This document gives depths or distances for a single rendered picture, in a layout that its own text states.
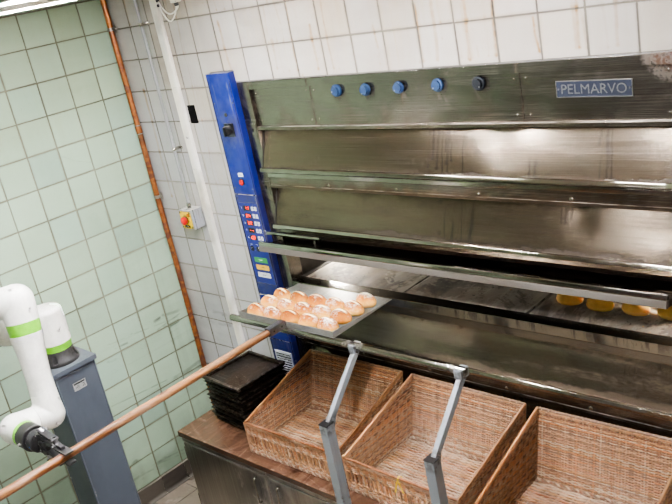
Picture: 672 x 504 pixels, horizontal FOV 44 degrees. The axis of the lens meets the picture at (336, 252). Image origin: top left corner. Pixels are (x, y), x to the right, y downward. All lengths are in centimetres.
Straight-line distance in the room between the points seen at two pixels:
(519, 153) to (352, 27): 78
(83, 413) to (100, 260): 94
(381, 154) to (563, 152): 75
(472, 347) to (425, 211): 56
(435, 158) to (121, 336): 206
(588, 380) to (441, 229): 74
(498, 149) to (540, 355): 77
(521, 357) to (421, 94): 103
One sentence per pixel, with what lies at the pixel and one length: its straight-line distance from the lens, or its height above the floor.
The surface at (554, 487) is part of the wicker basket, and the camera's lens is 319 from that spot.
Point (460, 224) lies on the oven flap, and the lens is 302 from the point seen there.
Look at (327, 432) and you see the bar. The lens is 305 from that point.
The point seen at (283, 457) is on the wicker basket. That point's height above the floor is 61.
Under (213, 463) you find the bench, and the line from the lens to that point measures 395.
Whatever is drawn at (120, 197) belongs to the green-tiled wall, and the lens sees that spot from 426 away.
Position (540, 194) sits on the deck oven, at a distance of 280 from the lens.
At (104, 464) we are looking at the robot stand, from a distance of 371.
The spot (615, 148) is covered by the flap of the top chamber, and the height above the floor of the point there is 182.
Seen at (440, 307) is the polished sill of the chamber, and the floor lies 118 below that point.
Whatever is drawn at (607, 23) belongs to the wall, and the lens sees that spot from 255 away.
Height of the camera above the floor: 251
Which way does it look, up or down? 19 degrees down
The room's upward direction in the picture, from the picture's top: 12 degrees counter-clockwise
